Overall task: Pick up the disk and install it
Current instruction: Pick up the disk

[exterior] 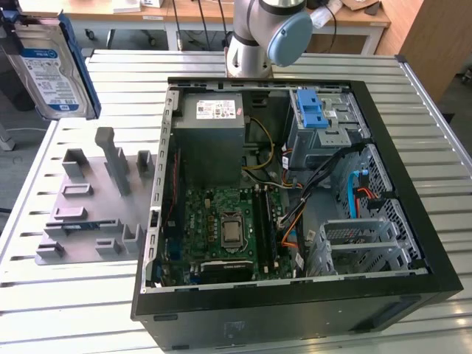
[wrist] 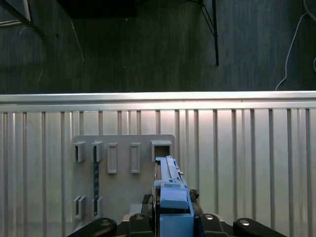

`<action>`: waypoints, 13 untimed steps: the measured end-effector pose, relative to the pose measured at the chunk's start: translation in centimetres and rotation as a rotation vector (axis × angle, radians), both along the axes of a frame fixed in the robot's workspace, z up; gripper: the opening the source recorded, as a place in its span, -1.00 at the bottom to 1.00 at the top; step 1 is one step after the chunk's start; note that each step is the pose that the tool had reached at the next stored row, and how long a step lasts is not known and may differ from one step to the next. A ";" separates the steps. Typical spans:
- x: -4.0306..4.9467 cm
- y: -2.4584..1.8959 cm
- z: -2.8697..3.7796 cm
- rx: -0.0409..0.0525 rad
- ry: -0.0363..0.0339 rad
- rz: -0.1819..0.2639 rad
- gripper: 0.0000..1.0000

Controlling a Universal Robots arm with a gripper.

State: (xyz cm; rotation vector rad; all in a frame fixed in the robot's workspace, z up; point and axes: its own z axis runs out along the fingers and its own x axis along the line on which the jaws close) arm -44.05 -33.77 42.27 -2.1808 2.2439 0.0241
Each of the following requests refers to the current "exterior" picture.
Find hard disk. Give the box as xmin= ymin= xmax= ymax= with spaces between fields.
xmin=0 ymin=10 xmax=103 ymax=121

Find red orange yellow power wire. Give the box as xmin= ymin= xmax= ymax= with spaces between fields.
xmin=280 ymin=187 xmax=385 ymax=249

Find silver disk bay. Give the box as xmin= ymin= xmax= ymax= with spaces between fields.
xmin=308 ymin=217 xmax=423 ymax=277

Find white book stack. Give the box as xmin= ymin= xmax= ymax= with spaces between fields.
xmin=112 ymin=0 xmax=143 ymax=14

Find grey metal stand foot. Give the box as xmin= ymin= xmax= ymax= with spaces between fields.
xmin=0 ymin=121 xmax=16 ymax=152

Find grey parts rack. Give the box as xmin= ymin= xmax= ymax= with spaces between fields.
xmin=35 ymin=127 xmax=159 ymax=266

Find grey power supply unit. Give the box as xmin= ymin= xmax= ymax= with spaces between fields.
xmin=172 ymin=91 xmax=247 ymax=189

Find green motherboard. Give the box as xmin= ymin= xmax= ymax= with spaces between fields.
xmin=162 ymin=184 xmax=307 ymax=287

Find silver CPU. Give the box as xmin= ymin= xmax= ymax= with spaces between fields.
xmin=221 ymin=218 xmax=244 ymax=244

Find blue plastic drive latch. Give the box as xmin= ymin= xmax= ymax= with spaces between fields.
xmin=296 ymin=90 xmax=329 ymax=130

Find CPU socket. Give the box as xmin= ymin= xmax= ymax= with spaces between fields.
xmin=218 ymin=210 xmax=249 ymax=255

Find black RAM slot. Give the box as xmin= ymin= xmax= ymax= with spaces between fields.
xmin=265 ymin=187 xmax=278 ymax=269
xmin=256 ymin=186 xmax=268 ymax=273

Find black graphics card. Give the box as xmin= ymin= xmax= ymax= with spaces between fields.
xmin=198 ymin=259 xmax=256 ymax=284

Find grey optical drive cage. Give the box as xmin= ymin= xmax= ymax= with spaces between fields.
xmin=287 ymin=88 xmax=372 ymax=170

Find brown cardboard piece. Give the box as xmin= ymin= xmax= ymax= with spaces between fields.
xmin=342 ymin=0 xmax=381 ymax=15

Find black open PC case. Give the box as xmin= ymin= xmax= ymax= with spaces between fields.
xmin=131 ymin=76 xmax=465 ymax=351

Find wooden desk white frame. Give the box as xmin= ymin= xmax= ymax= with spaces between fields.
xmin=68 ymin=0 xmax=392 ymax=56

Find yellow black wire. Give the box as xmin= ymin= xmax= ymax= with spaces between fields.
xmin=241 ymin=117 xmax=276 ymax=171

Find white red wire bundle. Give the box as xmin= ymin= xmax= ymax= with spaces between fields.
xmin=254 ymin=146 xmax=302 ymax=190

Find black cable bundle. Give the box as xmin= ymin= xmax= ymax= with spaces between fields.
xmin=278 ymin=142 xmax=366 ymax=229

